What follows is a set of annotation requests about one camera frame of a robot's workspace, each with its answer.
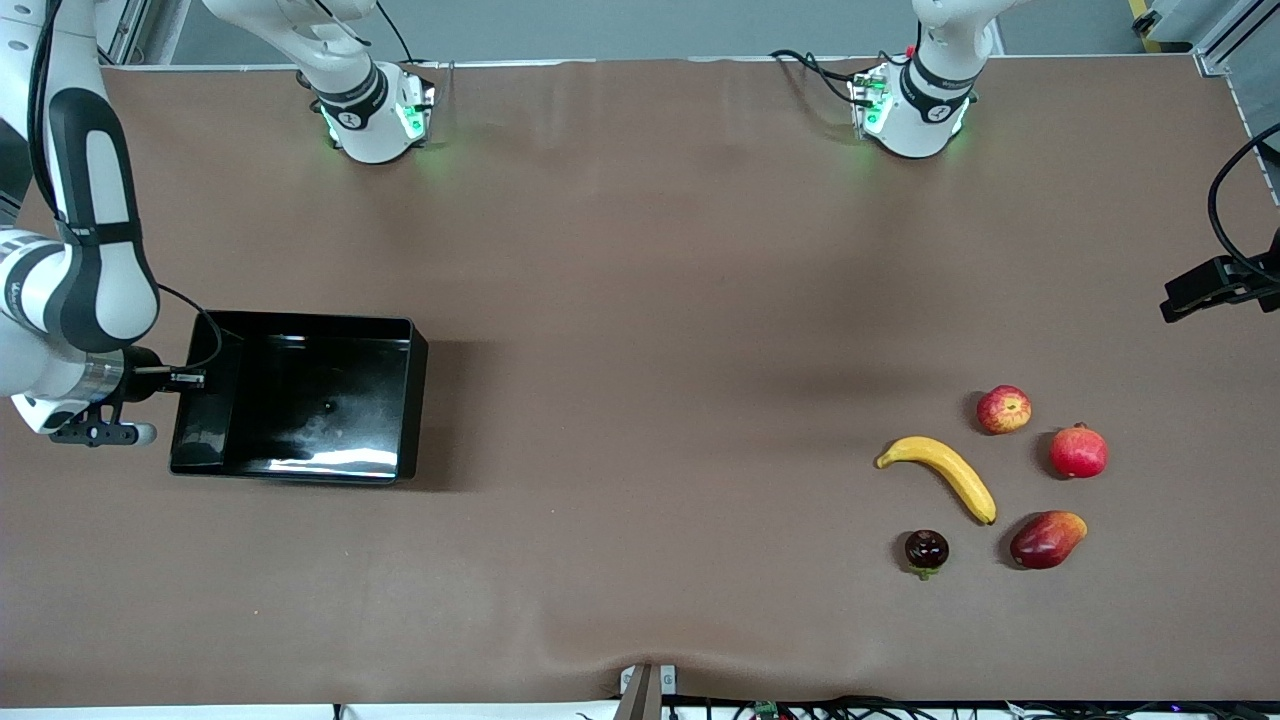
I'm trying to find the black plastic box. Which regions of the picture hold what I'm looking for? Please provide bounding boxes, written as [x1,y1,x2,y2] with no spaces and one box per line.
[168,310,429,485]

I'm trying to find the red yellow apple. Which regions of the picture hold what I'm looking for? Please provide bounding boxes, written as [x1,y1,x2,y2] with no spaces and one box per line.
[976,385,1033,436]

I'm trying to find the yellow banana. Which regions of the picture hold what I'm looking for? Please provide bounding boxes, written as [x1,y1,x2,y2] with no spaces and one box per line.
[876,436,998,527]

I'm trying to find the connector box with green light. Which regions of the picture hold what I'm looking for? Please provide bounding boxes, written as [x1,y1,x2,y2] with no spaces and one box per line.
[848,62,893,139]
[395,72,438,143]

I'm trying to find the red pomegranate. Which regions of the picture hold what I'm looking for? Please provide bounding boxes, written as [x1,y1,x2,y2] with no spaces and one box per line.
[1049,423,1110,480]

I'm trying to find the yellow black object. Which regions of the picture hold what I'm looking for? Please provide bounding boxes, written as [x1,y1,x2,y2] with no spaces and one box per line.
[1128,0,1166,53]

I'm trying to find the red yellow mango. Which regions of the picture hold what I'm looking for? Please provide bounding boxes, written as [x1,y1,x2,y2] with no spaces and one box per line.
[1009,510,1089,571]

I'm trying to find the dark purple mangosteen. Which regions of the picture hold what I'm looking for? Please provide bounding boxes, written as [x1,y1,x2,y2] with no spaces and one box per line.
[904,529,951,582]

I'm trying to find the brown table mat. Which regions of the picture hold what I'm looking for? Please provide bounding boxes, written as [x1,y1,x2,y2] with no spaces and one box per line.
[0,55,1280,706]

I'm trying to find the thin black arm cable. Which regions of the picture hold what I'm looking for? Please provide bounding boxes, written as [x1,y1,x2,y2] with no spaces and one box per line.
[28,0,223,376]
[1207,122,1280,286]

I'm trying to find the aluminium frame profile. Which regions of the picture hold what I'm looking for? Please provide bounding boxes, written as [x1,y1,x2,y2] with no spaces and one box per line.
[95,0,191,66]
[1195,0,1280,76]

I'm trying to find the black base cables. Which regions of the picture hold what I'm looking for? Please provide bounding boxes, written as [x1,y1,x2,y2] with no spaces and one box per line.
[768,48,881,107]

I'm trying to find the silver metal bracket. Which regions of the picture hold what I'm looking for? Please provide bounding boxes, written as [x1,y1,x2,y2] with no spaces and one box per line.
[618,663,679,720]

